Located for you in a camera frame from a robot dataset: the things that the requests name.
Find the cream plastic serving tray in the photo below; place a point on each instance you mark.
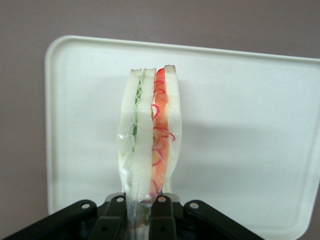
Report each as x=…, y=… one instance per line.
x=237, y=125

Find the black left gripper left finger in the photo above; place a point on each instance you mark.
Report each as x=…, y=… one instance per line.
x=105, y=220

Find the triangle sandwich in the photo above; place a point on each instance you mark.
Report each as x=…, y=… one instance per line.
x=146, y=125

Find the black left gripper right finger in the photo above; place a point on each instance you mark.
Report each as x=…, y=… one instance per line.
x=175, y=220

